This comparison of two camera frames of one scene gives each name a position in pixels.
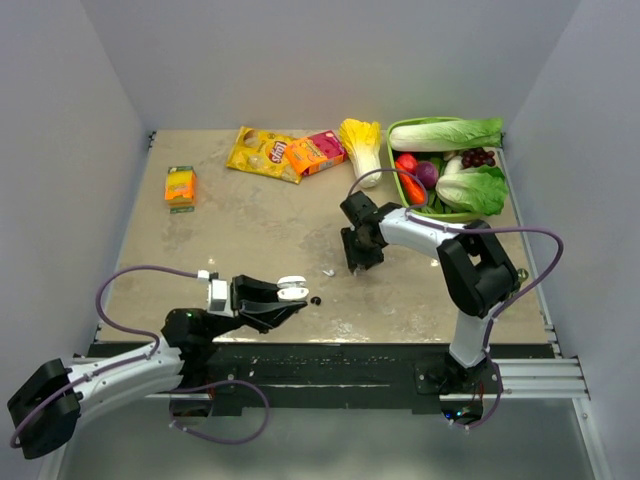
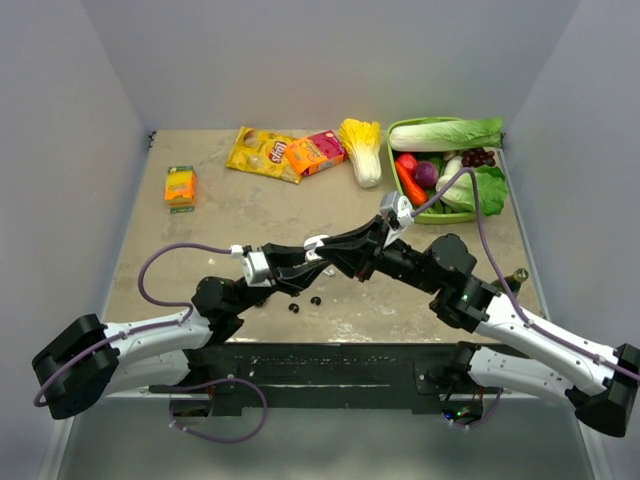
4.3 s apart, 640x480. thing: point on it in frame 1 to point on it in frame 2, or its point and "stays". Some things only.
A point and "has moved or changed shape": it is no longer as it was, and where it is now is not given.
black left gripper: [258, 308] to [287, 269]
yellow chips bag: [263, 152] stays
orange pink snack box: [316, 153] stays
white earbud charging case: [292, 288] has moved or changed shape
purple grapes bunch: [478, 157] stays
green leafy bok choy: [481, 188] stays
